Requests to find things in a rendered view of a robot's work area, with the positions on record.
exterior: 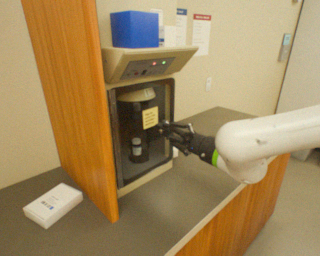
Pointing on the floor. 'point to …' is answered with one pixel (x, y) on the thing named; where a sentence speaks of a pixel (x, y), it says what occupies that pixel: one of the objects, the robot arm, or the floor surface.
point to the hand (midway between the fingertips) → (163, 129)
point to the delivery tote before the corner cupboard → (301, 154)
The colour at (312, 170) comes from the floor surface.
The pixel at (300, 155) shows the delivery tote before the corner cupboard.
